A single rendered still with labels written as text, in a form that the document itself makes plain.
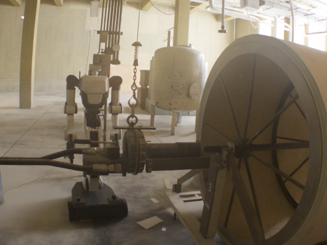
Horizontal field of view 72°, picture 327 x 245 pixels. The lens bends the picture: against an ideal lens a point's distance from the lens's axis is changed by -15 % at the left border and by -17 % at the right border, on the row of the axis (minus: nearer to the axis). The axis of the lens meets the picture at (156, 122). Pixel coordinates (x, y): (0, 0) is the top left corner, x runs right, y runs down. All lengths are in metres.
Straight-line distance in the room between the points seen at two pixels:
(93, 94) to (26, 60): 8.06
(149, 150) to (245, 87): 1.39
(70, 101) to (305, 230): 2.12
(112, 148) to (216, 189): 0.80
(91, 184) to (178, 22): 8.98
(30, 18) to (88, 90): 8.35
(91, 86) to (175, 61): 4.05
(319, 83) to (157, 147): 1.04
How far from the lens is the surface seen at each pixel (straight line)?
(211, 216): 2.01
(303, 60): 1.52
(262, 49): 1.79
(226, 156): 1.83
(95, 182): 2.62
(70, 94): 2.44
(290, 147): 2.28
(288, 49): 1.60
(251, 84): 1.88
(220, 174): 1.88
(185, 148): 1.70
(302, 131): 3.56
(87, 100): 2.41
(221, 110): 2.69
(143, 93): 10.53
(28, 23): 10.51
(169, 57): 6.27
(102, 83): 2.40
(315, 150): 1.41
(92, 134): 2.48
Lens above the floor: 1.40
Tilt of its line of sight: 10 degrees down
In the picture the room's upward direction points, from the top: 4 degrees clockwise
